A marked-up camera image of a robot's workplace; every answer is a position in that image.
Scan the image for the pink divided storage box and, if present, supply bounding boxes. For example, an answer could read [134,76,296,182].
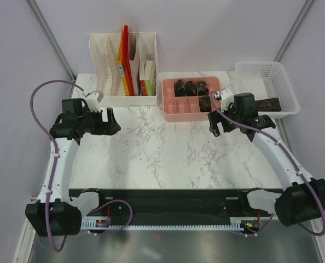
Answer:
[162,76,222,122]

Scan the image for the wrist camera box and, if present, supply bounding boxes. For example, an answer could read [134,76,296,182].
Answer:
[84,91,104,112]
[214,89,234,111]

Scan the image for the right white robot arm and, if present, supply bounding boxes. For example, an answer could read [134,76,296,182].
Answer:
[208,90,325,236]

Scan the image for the orange red folder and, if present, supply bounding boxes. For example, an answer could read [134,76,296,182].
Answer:
[117,25,134,96]

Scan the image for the white file organizer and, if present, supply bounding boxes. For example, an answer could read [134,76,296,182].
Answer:
[89,32,159,107]

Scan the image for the rolled tie front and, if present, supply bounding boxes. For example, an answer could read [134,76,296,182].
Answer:
[198,95,212,112]

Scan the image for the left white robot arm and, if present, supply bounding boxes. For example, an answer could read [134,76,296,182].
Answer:
[25,92,121,237]

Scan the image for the white slotted cable duct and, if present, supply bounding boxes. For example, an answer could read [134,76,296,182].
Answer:
[80,216,259,231]

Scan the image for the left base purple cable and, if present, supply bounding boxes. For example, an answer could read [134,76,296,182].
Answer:
[87,199,133,236]

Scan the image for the beige paper folder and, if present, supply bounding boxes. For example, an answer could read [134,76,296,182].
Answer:
[129,32,140,96]

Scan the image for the rolled tie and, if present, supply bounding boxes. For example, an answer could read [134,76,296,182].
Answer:
[174,79,186,97]
[196,81,209,96]
[185,81,198,96]
[198,95,212,112]

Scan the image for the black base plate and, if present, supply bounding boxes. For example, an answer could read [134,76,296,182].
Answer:
[69,187,285,226]

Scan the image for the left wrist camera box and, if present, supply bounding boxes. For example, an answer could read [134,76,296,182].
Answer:
[84,91,104,112]

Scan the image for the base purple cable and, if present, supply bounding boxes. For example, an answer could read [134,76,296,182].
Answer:
[87,199,133,236]
[240,212,275,238]

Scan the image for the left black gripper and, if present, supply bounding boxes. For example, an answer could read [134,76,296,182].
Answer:
[78,107,120,136]

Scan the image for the dark paisley necktie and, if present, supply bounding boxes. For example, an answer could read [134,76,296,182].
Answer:
[256,98,282,112]

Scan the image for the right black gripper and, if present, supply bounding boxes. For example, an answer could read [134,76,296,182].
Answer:
[208,100,243,137]

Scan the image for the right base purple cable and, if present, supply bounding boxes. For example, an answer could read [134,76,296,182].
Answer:
[240,212,275,238]

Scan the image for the white perforated plastic basket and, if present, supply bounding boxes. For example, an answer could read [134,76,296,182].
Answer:
[235,61,300,119]

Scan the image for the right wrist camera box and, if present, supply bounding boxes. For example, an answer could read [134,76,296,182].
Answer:
[214,89,234,111]

